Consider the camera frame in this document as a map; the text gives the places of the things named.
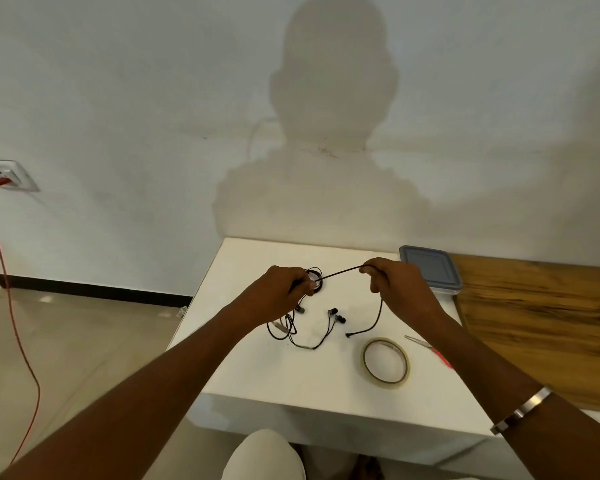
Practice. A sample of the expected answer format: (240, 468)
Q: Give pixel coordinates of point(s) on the white wall socket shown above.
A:
(15, 169)

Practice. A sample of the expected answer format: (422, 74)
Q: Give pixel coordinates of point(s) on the person's left hand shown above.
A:
(270, 297)

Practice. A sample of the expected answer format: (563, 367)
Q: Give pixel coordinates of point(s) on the black skirting board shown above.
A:
(80, 289)

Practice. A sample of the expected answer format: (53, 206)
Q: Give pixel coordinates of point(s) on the brown wooden board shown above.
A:
(540, 334)

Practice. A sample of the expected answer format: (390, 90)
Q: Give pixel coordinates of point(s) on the person's left forearm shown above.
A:
(140, 404)

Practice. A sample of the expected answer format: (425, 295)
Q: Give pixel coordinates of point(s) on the clear tape roll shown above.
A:
(365, 367)

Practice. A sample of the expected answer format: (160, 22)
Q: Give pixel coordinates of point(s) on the small clear plastic scrap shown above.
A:
(182, 311)

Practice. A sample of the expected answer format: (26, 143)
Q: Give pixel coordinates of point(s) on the container with grey lid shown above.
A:
(430, 267)

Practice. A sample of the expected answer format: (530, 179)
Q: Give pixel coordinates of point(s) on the person's right hand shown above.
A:
(405, 292)

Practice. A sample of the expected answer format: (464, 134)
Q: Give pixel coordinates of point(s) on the person's right forearm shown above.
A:
(530, 424)

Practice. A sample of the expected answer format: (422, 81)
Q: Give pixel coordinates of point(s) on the person's right foot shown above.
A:
(367, 469)

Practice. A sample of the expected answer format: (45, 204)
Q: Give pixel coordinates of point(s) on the person's white trousers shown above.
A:
(265, 457)

